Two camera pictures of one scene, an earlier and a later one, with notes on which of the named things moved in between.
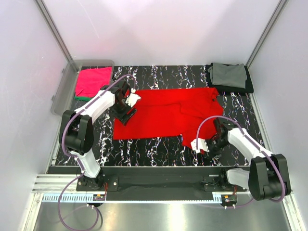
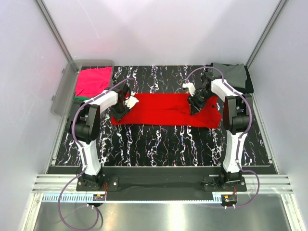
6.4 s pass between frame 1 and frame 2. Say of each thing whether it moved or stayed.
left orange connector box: stayed
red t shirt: moved
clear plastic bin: stayed
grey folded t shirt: stayed
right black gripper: moved
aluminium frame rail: stayed
